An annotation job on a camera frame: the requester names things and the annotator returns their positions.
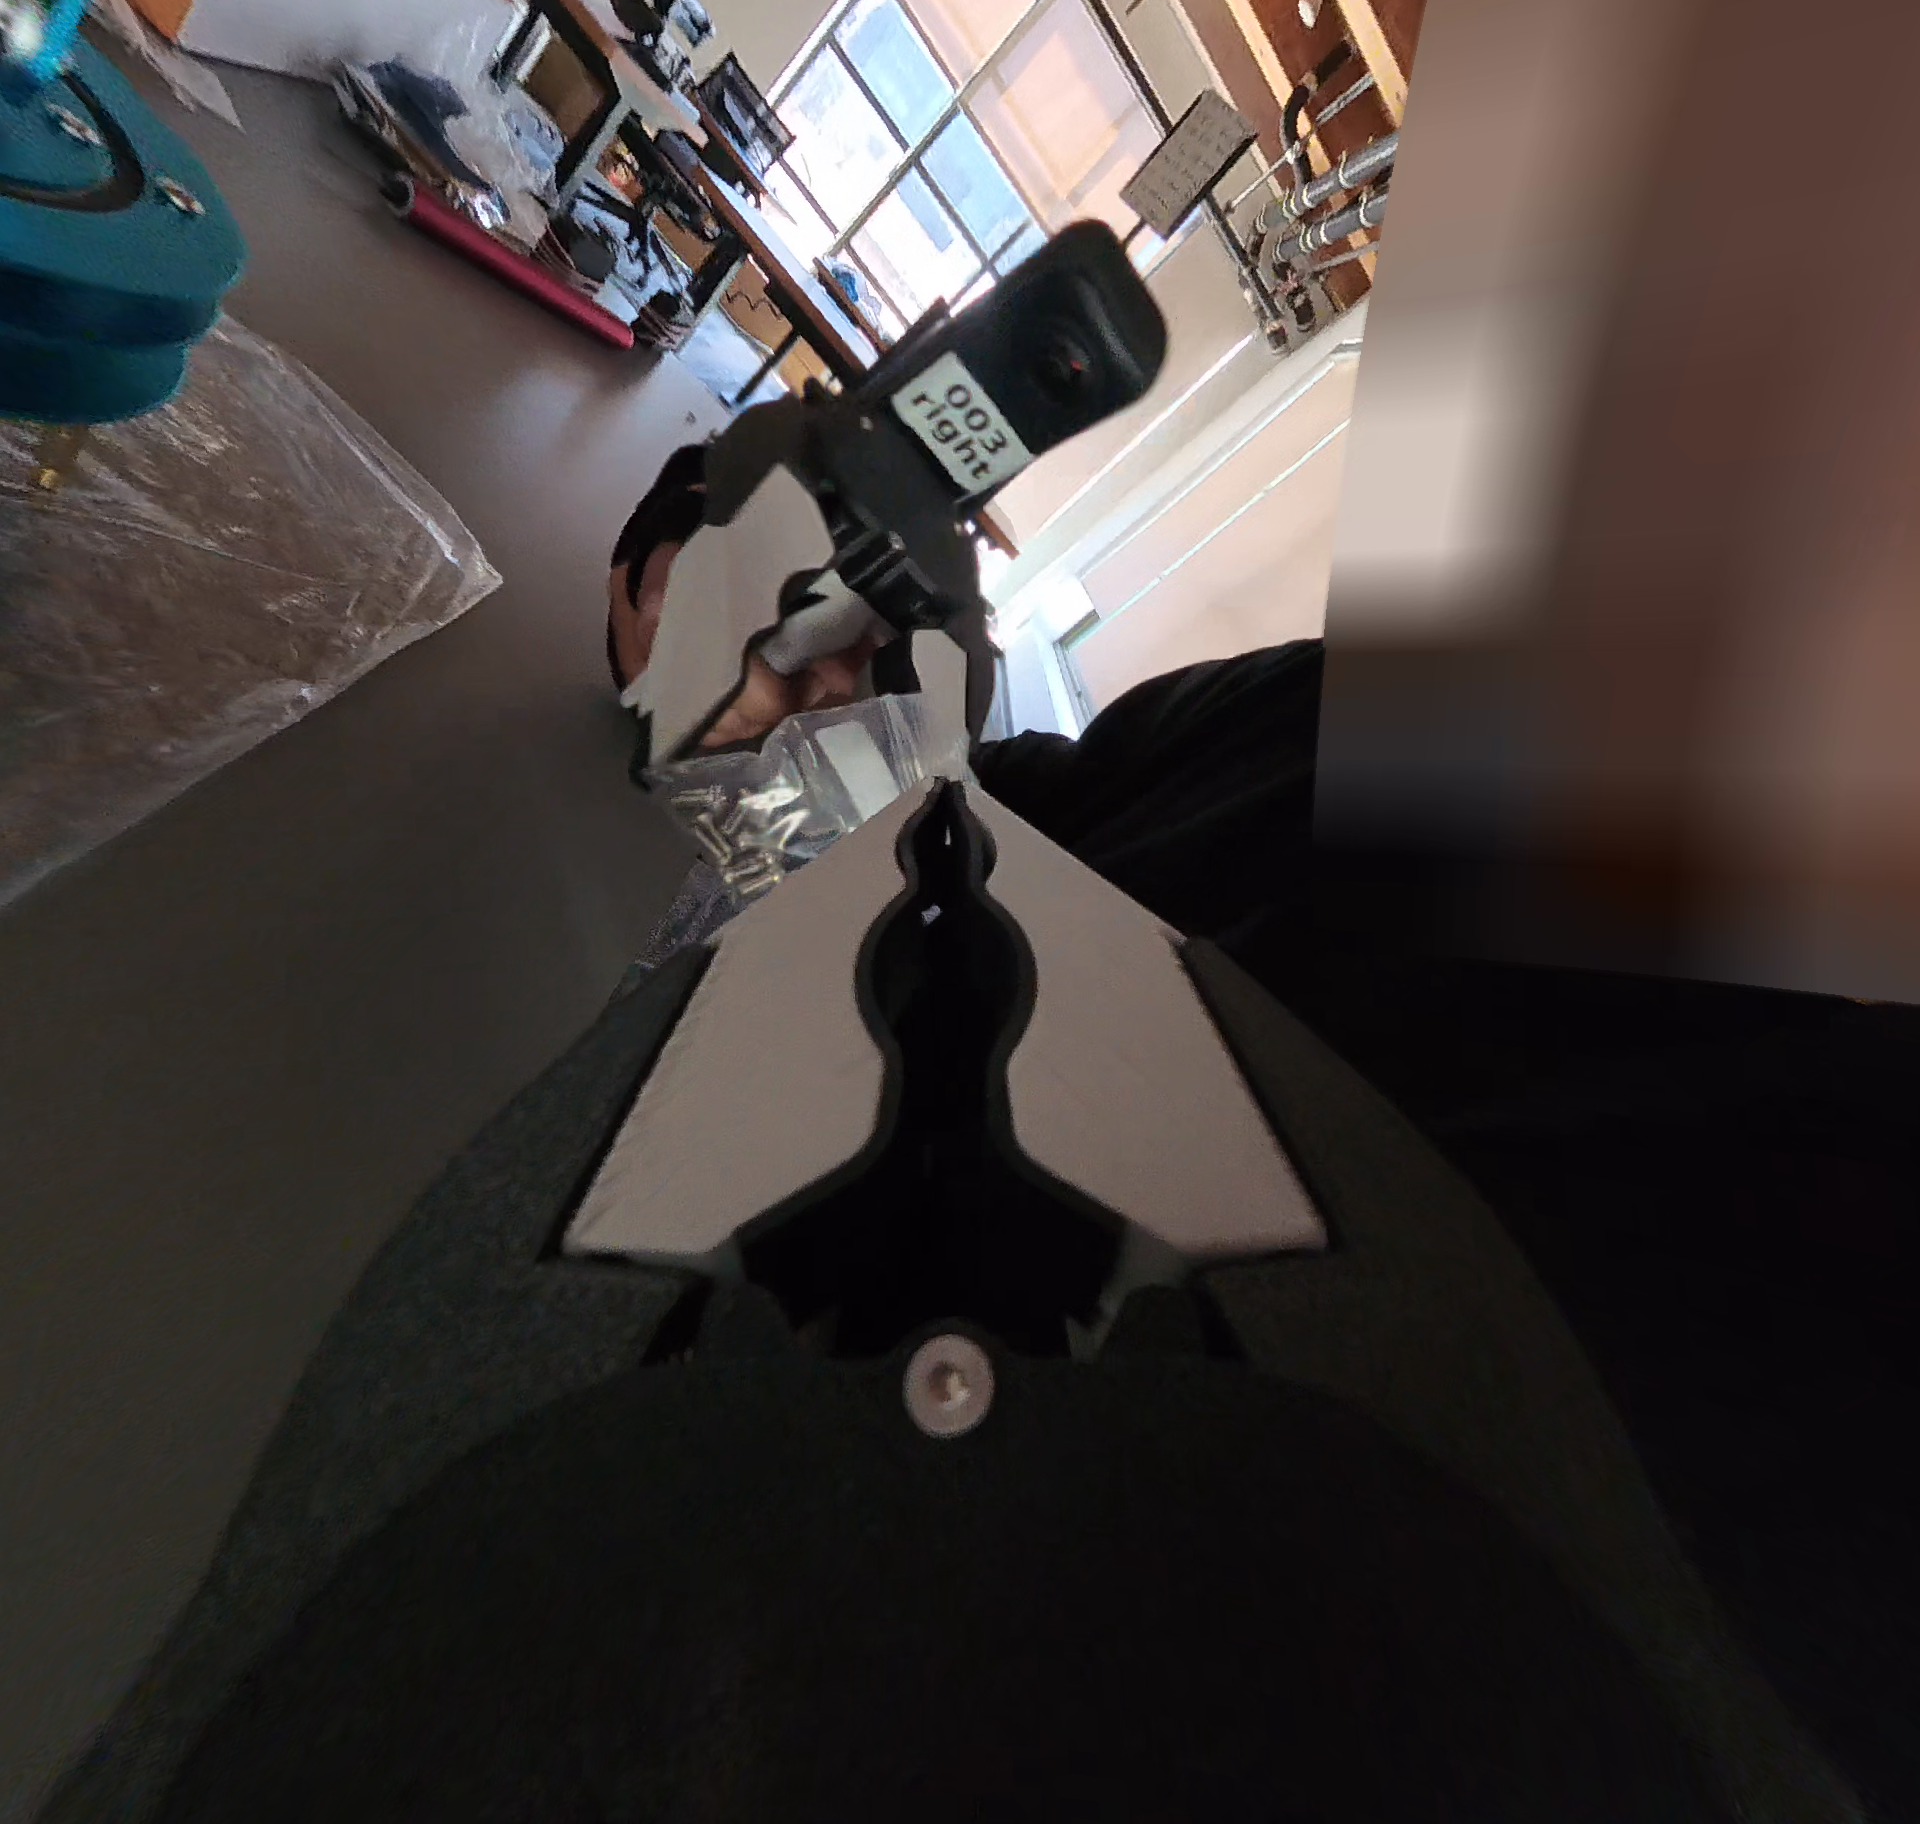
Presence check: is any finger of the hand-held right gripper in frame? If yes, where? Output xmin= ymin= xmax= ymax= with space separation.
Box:
xmin=627 ymin=428 xmax=843 ymax=791
xmin=911 ymin=628 xmax=999 ymax=794

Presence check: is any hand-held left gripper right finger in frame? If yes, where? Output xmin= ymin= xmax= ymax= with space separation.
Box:
xmin=948 ymin=778 xmax=1332 ymax=1352

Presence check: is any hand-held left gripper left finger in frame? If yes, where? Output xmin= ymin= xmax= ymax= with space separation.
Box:
xmin=557 ymin=777 xmax=961 ymax=1278

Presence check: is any small clear screw bag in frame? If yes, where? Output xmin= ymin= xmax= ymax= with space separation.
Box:
xmin=639 ymin=695 xmax=979 ymax=973

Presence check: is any person's right hand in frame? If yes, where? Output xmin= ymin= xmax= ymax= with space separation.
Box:
xmin=614 ymin=565 xmax=890 ymax=756

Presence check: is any large paned window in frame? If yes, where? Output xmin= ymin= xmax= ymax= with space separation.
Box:
xmin=766 ymin=0 xmax=1202 ymax=355

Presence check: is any red cylinder roll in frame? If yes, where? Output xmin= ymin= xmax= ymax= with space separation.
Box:
xmin=381 ymin=173 xmax=639 ymax=351

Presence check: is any black mesh crate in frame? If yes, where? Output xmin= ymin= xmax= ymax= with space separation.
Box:
xmin=696 ymin=52 xmax=791 ymax=167

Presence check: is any hanging paper sign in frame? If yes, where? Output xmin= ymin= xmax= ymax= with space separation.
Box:
xmin=1124 ymin=92 xmax=1259 ymax=227

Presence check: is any large clear plastic bag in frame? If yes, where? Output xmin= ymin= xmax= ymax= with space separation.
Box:
xmin=0 ymin=315 xmax=505 ymax=911

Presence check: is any insulated ceiling pipe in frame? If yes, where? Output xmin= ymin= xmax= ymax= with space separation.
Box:
xmin=1269 ymin=188 xmax=1394 ymax=297
xmin=1269 ymin=128 xmax=1405 ymax=242

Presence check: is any clear packet of dark parts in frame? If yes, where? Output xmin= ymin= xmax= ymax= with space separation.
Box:
xmin=331 ymin=52 xmax=505 ymax=192

